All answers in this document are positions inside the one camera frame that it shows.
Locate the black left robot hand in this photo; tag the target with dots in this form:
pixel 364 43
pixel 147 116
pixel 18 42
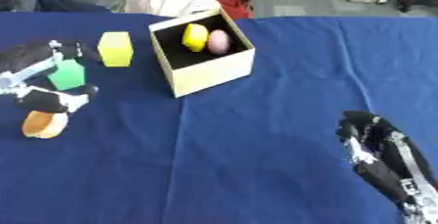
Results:
pixel 45 99

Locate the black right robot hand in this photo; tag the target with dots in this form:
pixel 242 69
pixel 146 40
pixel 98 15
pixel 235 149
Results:
pixel 379 156

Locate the green block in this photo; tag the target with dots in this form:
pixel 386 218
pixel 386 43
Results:
pixel 68 74

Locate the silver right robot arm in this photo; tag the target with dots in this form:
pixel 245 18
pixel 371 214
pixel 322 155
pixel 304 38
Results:
pixel 422 208

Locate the cardboard box with black inside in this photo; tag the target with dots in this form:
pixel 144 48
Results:
pixel 199 56

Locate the yellow block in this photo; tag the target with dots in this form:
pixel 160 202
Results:
pixel 116 49

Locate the yellow toy lemon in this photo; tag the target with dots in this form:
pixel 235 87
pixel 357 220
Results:
pixel 195 37

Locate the pink toy egg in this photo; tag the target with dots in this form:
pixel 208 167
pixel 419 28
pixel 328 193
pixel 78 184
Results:
pixel 219 41

